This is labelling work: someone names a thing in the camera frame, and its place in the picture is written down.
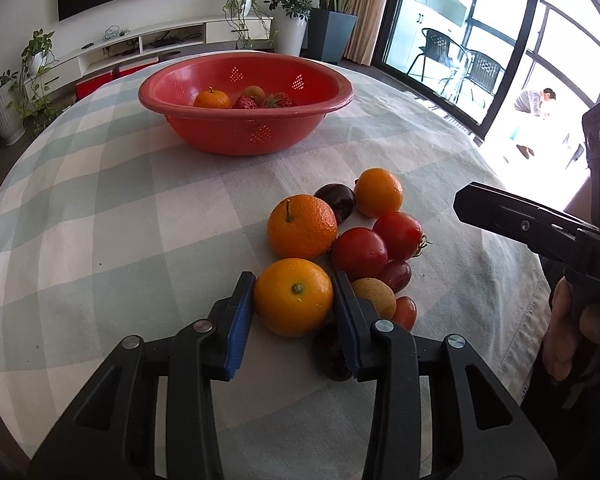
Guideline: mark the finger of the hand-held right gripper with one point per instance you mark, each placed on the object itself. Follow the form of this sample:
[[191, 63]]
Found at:
[[525, 230], [530, 208]]

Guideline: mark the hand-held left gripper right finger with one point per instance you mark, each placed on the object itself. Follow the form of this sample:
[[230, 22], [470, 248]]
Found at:
[[350, 330]]

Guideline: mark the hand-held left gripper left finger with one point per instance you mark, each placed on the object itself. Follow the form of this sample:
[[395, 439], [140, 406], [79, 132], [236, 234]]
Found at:
[[237, 330]]

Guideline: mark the brown longan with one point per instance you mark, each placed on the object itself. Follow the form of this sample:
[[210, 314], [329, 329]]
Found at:
[[375, 296], [254, 92]]

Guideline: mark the smooth yellow-orange citrus fruit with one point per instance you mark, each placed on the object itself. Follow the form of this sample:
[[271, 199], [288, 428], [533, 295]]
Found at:
[[292, 297]]

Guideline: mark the red tomato with green stem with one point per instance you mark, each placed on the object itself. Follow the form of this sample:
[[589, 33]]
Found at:
[[399, 234]]

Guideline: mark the orange tangerine with stem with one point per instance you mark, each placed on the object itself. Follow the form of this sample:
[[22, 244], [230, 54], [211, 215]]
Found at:
[[300, 230]]

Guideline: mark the dark purple plum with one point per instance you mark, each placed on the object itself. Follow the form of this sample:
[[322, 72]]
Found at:
[[337, 200]]

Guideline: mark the red plastic basin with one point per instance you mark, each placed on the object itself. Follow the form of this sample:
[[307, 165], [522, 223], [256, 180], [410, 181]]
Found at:
[[220, 135]]

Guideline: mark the red strawberry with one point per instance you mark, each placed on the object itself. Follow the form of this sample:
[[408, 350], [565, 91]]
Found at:
[[280, 101], [245, 103]]

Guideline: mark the person's right hand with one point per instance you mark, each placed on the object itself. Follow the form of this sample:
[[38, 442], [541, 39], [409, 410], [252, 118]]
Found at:
[[560, 335]]

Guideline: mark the dark cherry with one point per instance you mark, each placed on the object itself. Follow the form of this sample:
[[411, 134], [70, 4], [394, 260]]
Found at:
[[330, 355]]

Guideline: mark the red grape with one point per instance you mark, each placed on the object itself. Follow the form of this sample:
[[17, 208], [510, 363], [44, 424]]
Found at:
[[405, 312], [397, 275]]

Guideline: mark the black balcony chair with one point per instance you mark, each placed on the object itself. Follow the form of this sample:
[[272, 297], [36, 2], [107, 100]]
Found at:
[[482, 67], [437, 45]]

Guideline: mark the beige curtain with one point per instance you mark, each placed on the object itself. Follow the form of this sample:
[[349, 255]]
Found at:
[[367, 10]]

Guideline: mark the large-leaf plant in grey pot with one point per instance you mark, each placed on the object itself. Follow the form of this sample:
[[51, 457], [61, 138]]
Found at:
[[336, 35]]

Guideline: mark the red storage box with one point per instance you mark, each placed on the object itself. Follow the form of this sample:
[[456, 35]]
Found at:
[[135, 66], [95, 86]]

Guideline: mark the grey round pot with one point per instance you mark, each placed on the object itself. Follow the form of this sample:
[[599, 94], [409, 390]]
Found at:
[[171, 55]]

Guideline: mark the bushy plant in white pot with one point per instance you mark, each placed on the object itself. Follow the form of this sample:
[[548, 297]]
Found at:
[[291, 35]]

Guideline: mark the white television cabinet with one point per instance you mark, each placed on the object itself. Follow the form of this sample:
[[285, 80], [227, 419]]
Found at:
[[220, 32]]

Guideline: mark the black media device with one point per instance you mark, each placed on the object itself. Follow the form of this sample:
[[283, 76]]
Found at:
[[165, 40]]

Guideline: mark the plant in white ribbed pot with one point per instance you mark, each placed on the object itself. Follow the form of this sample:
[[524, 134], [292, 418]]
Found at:
[[4, 115]]

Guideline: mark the trailing pothos in white pot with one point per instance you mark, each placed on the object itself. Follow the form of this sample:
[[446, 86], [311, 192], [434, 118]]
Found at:
[[242, 5]]

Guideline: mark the trailing pothos plant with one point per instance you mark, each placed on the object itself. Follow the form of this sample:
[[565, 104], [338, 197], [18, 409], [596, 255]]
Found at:
[[37, 60]]

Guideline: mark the black sliding door frame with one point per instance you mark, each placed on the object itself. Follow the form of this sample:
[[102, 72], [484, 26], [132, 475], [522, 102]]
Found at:
[[392, 15]]

